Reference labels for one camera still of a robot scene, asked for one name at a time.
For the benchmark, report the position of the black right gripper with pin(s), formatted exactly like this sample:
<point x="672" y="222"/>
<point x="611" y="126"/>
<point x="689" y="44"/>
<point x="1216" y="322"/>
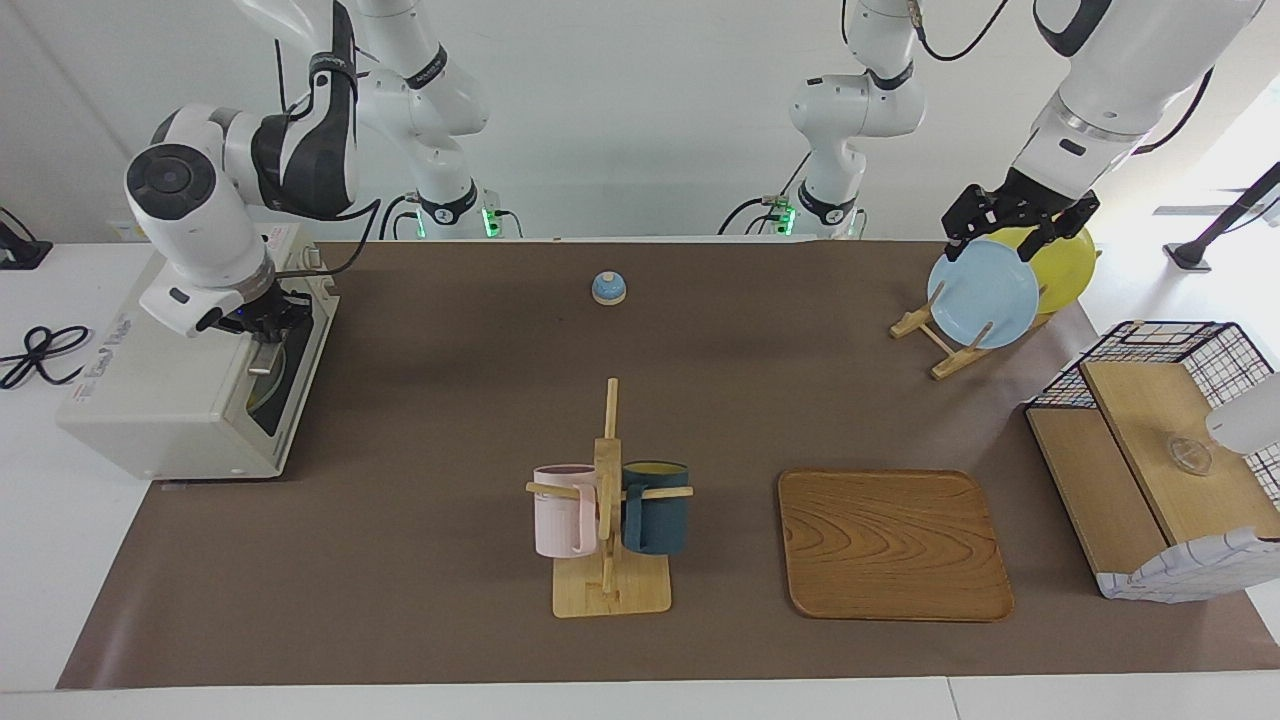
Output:
<point x="262" y="312"/>

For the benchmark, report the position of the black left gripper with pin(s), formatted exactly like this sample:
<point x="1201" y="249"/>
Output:
<point x="1035" y="198"/>

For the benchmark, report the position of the mint green plate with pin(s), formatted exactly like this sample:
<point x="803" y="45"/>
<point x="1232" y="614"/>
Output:
<point x="265" y="385"/>

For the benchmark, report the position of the metal base frame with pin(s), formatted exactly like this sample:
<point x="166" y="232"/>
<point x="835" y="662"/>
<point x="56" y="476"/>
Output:
<point x="295" y="390"/>

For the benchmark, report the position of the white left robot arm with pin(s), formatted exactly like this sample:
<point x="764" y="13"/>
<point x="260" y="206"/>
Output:
<point x="1120" y="70"/>

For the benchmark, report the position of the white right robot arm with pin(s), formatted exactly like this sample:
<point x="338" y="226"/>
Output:
<point x="200" y="210"/>

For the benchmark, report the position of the white toaster oven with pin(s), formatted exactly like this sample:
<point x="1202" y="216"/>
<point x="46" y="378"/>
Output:
<point x="150" y="400"/>

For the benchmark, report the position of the yellow plate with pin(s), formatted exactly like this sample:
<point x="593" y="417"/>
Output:
<point x="1070" y="265"/>

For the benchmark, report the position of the light blue plate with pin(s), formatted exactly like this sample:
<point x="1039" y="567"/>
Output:
<point x="985" y="300"/>

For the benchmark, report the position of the wooden plate rack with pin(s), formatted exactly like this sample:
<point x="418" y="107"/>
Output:
<point x="945" y="362"/>

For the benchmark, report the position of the black stand leg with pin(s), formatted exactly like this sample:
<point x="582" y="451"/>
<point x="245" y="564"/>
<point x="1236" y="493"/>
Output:
<point x="1225" y="215"/>

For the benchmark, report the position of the brown table mat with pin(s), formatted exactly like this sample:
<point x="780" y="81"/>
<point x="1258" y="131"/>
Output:
<point x="450" y="450"/>

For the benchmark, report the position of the black clamp base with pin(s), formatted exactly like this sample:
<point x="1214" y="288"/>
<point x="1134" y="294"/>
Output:
<point x="20" y="250"/>

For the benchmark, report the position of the small clear glass bowl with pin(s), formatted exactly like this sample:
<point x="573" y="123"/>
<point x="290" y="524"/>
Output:
<point x="1189" y="455"/>

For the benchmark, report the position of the white rounded object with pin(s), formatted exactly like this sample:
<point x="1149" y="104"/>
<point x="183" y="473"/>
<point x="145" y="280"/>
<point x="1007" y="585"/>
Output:
<point x="1250" y="418"/>

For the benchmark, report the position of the small blue bell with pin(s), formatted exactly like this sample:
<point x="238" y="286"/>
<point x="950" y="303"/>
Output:
<point x="608" y="290"/>

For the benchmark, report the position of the pink mug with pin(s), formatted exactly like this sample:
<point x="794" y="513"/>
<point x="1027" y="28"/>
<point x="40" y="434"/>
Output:
<point x="560" y="515"/>

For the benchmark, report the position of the brown wooden tray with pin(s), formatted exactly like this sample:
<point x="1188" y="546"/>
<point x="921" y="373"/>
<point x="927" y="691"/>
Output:
<point x="880" y="545"/>

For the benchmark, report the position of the dark blue mug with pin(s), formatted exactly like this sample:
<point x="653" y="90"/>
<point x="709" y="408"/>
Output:
<point x="655" y="520"/>

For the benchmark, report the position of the wooden mug stand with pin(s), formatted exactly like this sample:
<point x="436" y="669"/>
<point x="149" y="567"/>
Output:
<point x="612" y="595"/>

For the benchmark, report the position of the white wall socket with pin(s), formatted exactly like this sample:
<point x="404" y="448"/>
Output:
<point x="128" y="228"/>

